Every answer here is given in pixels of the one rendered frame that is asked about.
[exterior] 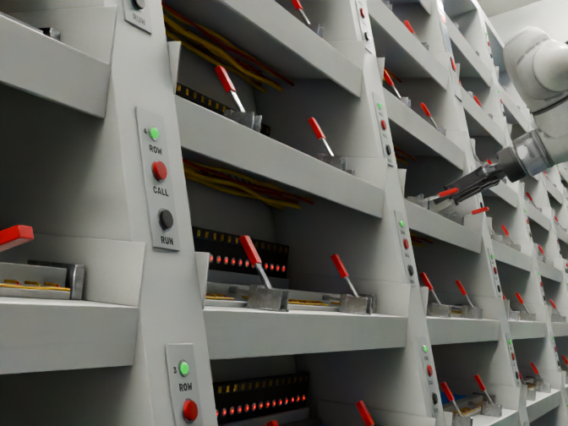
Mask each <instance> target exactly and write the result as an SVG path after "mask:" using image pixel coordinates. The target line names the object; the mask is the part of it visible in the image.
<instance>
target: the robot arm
mask: <svg viewBox="0 0 568 426"><path fill-rule="evenodd" d="M503 58H504V62H505V67H506V70H507V72H508V74H509V76H510V78H511V81H512V83H513V85H514V86H515V88H516V91H517V92H518V94H519V96H520V97H521V99H522V100H523V102H524V103H525V104H526V105H527V107H528V108H529V110H530V112H531V113H532V115H533V117H534V120H535V122H536V124H537V128H535V129H532V130H530V132H528V133H526V134H524V135H523V136H520V137H519V138H517V139H513V141H512V144H513V145H514V147H511V146H508V147H506V148H504V149H503V150H500V151H498V152H497V153H496V157H497V159H498V162H497V163H494V164H492V165H490V164H488V165H486V166H485V165H482V166H480V167H479V168H477V169H476V170H475V171H473V172H470V173H469V174H467V175H466V176H464V177H462V178H460V179H458V180H456V181H455V182H454V183H451V184H450V185H447V186H444V187H443V188H444V190H443V191H441V192H444V191H446V190H449V189H452V188H458V191H459V193H456V194H452V195H448V196H445V197H443V198H441V197H439V198H436V199H432V200H430V209H431V210H432V211H434V212H439V211H441V210H443V209H444V208H446V207H448V206H450V205H453V204H456V205H459V203H458V202H462V201H463V200H465V199H469V198H471V197H473V196H474V195H476V194H479V193H481V192H483V191H484V190H486V189H488V188H492V187H494V186H497V185H498V184H499V182H500V180H501V179H502V178H504V177H507V178H508V179H509V181H510V182H511V183H514V182H516V181H518V180H520V179H522V178H524V177H525V176H526V173H527V172H528V173H529V175H530V176H531V177H533V176H535V175H537V174H539V173H540V172H543V171H545V170H547V169H549V168H551V167H553V166H555V165H557V164H560V163H562V162H567V161H568V45H566V44H565V43H564V42H561V41H556V40H552V39H551V38H550V37H549V35H548V34H547V33H546V32H544V31H543V30H540V29H539V28H537V27H531V26H527V27H525V28H524V29H522V30H520V31H518V32H517V33H515V34H514V35H513V36H512V37H510V38H509V39H508V40H507V41H506V42H505V46H504V48H503ZM535 130H536V131H535ZM536 132H537V133H536ZM441 192H440V193H441Z"/></svg>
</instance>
